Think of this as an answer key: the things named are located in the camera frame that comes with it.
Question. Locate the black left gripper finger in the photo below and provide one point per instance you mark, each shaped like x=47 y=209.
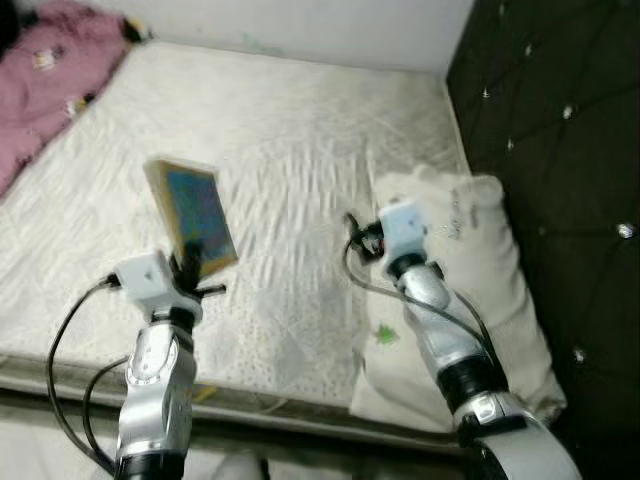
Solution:
x=189 y=268

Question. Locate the colourful children's board book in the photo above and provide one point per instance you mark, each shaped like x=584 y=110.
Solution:
x=195 y=215

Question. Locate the white pillow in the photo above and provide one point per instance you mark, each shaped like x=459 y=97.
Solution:
x=490 y=290

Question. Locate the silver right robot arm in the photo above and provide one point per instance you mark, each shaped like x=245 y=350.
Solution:
x=440 y=320

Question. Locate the white quilted mattress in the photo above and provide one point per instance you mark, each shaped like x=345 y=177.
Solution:
x=280 y=130

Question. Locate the black tufted headboard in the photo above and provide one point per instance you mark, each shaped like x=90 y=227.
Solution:
x=560 y=120

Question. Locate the pink cartoon print blanket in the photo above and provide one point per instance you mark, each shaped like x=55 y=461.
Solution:
x=50 y=90

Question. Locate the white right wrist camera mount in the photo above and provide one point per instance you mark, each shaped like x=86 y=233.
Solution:
x=403 y=228

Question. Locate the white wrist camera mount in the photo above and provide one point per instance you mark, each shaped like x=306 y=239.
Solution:
x=403 y=228
x=148 y=280

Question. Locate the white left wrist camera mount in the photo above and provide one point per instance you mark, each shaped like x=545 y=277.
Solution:
x=148 y=280

